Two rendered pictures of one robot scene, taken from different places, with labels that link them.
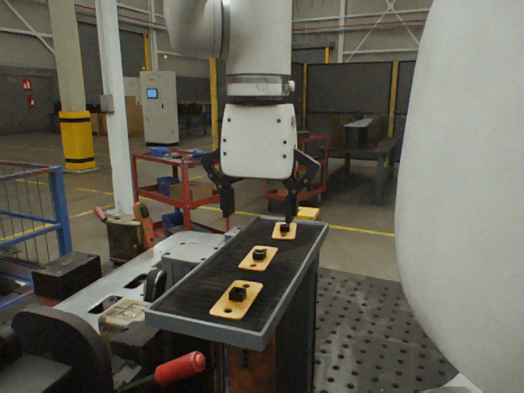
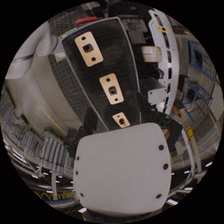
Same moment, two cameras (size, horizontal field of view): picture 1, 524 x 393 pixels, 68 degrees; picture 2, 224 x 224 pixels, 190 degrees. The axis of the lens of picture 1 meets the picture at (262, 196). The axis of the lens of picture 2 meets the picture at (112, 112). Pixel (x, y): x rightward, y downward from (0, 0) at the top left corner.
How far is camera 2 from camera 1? 46 cm
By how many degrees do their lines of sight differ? 42
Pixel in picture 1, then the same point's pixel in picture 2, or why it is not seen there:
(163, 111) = (178, 147)
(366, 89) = not seen: hidden behind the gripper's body
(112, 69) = (189, 150)
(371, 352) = not seen: hidden behind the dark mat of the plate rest
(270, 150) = (88, 166)
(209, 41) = not seen: outside the picture
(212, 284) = (113, 50)
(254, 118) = (111, 206)
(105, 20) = (191, 157)
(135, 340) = (132, 32)
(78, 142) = (190, 132)
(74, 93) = (192, 140)
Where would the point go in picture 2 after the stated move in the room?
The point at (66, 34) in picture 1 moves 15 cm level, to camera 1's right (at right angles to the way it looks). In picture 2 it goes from (196, 150) to (195, 151)
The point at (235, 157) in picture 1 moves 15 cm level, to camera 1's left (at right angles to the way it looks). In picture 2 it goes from (142, 149) to (219, 84)
